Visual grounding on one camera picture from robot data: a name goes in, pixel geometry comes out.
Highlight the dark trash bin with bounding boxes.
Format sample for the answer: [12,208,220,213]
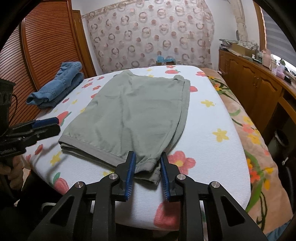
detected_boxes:
[268,128,289,160]

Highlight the open cardboard box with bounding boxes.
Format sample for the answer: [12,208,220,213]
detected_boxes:
[231,40,258,57]

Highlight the folded blue jeans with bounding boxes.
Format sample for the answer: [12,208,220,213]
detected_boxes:
[26,61,84,109]

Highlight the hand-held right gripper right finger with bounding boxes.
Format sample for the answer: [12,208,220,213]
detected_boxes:
[160,152,270,241]

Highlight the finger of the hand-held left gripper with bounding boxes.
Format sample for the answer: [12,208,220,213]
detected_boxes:
[13,123,61,149]
[7,117,60,135]

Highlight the pink jug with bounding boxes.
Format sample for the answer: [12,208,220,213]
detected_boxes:
[261,49,272,68]

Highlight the pile of papers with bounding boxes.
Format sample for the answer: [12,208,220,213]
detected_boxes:
[219,39,238,50]

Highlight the wooden sideboard cabinet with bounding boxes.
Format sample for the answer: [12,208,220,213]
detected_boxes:
[218,49,296,139]

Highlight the person's left hand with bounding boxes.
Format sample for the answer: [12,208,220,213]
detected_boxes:
[6,158,24,197]

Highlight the grey-green pants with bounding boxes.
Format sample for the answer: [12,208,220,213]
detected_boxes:
[58,70,191,186]

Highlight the white flower print mat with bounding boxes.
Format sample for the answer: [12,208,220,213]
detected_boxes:
[22,65,252,231]

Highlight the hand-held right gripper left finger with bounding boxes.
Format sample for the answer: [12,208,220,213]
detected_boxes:
[28,151,137,241]

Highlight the black cable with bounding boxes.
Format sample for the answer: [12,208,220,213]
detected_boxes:
[10,94,19,121]

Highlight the brown floral blanket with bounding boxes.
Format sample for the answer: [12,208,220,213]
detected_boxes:
[202,68,293,237]

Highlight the circle print sheer curtain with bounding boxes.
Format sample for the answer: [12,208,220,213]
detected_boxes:
[85,0,215,75]

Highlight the tied beige curtain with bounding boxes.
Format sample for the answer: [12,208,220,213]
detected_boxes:
[228,0,249,42]

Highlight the wooden window frame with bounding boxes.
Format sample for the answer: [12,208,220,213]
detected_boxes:
[253,0,267,50]

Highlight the grey striped window blind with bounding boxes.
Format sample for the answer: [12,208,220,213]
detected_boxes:
[262,9,296,61]

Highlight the wooden louvered wardrobe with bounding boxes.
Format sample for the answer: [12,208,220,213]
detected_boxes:
[0,0,97,130]

